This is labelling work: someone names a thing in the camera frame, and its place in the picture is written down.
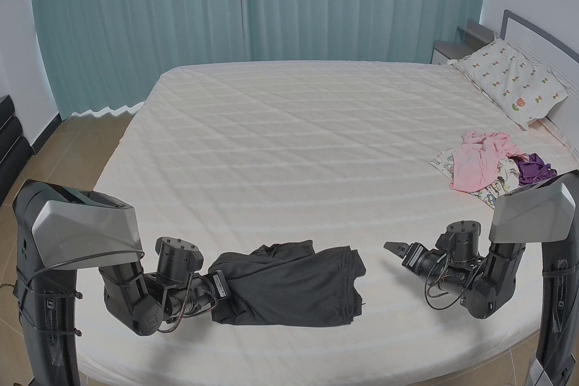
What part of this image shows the purple garment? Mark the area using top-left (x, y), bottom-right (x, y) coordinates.
top-left (516, 153), bottom-right (558, 188)

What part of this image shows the white printed pillow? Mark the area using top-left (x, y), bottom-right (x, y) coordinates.
top-left (447, 38), bottom-right (569, 131)

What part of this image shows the black cable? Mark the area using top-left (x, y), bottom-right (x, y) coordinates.
top-left (157, 294), bottom-right (219, 334)
top-left (424, 278), bottom-right (464, 312)

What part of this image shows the black chest of drawers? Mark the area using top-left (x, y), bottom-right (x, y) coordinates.
top-left (0, 94), bottom-right (33, 205)

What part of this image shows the bed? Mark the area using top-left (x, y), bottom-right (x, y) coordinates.
top-left (78, 10), bottom-right (579, 386)

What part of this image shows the white printed garment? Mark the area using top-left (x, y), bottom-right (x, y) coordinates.
top-left (429, 147), bottom-right (520, 210)

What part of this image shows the black garment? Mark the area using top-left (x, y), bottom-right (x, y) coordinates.
top-left (210, 239), bottom-right (367, 327)

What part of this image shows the pink garment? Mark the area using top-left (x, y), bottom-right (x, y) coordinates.
top-left (449, 130), bottom-right (528, 194)

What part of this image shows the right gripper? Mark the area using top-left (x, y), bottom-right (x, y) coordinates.
top-left (383, 241), bottom-right (443, 282)

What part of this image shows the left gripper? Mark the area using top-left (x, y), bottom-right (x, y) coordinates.
top-left (192, 270), bottom-right (232, 311)

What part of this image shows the grey white bedside table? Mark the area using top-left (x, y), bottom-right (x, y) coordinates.
top-left (432, 19), bottom-right (495, 66)

